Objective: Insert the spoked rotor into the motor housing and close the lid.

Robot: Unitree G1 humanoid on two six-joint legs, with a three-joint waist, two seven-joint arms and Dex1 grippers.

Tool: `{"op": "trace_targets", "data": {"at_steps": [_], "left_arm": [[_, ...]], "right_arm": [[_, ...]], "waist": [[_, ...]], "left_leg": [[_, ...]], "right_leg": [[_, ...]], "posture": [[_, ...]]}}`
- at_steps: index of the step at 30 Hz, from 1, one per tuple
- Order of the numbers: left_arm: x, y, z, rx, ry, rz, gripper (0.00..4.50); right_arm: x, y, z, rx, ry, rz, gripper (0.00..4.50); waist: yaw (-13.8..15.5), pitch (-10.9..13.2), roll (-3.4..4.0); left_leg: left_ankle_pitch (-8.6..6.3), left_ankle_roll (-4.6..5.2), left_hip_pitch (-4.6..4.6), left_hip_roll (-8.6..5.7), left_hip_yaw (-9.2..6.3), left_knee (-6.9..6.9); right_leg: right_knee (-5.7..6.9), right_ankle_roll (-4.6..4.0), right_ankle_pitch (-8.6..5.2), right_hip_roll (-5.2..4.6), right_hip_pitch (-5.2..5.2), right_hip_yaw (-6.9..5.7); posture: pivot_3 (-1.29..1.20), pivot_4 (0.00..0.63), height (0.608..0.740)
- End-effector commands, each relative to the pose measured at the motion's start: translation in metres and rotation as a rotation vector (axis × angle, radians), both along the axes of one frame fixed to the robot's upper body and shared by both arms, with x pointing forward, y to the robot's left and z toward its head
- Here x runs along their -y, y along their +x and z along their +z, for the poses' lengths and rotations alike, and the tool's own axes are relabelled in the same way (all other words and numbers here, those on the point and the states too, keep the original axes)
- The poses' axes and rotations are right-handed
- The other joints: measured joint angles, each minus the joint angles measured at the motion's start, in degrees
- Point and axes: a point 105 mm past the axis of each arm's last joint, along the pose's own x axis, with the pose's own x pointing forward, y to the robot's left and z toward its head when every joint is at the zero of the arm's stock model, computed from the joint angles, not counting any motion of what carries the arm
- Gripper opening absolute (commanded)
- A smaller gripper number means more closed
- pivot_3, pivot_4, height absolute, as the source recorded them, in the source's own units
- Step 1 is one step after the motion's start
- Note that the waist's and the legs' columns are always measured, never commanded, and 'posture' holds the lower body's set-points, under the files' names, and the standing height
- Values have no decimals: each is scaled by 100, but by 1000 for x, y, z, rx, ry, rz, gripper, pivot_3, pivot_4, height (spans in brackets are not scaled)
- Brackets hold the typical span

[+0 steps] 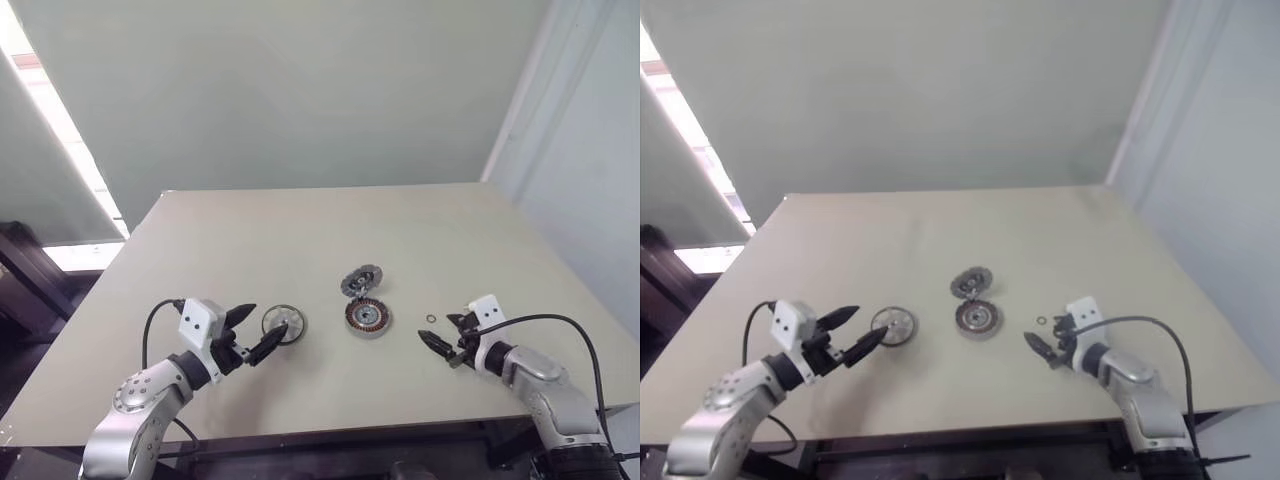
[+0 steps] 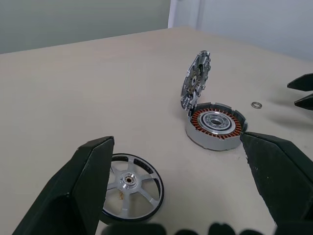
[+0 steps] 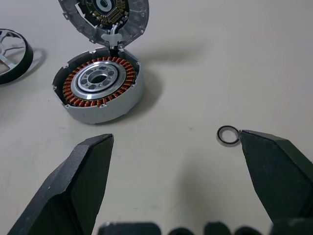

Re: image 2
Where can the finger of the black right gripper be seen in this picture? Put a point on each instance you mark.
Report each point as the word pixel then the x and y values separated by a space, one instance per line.
pixel 303 83
pixel 305 101

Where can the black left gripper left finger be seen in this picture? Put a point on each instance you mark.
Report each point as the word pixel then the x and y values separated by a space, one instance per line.
pixel 63 195

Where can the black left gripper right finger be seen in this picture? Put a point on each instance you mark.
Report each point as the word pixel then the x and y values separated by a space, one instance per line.
pixel 281 176

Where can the silver stator housing copper windings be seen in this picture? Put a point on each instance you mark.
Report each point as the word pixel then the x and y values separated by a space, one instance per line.
pixel 215 122

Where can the silver spoked rotor black rim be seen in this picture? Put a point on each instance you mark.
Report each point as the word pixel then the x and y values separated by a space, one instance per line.
pixel 127 180

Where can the small grey metal part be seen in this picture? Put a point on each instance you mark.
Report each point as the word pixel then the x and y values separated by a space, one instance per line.
pixel 195 80

